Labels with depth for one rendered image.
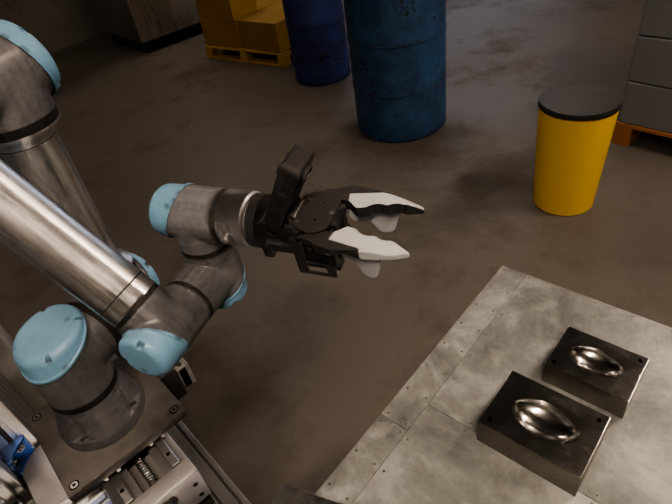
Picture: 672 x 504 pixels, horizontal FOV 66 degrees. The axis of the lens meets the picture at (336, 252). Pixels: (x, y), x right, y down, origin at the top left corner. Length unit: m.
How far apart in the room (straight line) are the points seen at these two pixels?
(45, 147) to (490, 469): 0.96
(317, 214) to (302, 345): 1.84
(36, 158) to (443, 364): 0.93
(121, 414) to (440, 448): 0.63
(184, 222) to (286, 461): 1.53
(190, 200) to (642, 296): 2.30
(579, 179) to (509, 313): 1.66
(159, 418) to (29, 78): 0.59
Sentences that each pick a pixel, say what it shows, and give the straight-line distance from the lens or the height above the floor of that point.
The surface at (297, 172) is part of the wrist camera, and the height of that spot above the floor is 1.54.
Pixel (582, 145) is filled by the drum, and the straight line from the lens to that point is 2.86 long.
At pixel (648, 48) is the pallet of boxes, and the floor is 0.61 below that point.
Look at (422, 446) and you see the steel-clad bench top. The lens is 1.17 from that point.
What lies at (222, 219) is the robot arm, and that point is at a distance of 0.67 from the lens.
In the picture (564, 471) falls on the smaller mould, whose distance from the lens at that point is 1.10.
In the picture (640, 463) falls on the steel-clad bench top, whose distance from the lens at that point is 1.22.
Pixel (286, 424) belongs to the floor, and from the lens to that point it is 2.21.
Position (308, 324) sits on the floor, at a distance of 2.51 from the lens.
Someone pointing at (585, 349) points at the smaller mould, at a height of 0.85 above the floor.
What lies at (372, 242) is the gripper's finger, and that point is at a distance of 0.58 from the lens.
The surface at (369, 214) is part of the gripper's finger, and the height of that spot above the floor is 1.45.
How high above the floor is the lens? 1.82
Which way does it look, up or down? 39 degrees down
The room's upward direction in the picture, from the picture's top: 10 degrees counter-clockwise
